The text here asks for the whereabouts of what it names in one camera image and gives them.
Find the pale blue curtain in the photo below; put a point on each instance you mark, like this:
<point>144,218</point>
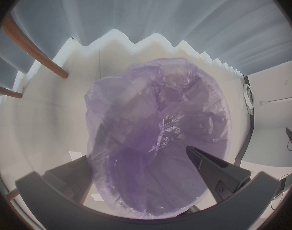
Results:
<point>148,11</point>

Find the purple plastic bag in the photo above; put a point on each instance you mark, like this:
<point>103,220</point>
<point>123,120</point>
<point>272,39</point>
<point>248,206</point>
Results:
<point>155,133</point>

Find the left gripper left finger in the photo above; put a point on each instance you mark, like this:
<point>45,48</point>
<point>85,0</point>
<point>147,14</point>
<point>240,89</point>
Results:
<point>74,176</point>

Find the white cushioned wooden chair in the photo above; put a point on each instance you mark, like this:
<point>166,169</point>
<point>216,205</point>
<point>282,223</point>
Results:
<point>33,49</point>

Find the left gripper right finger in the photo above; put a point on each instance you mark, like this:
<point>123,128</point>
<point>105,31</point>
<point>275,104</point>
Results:
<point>219,177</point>

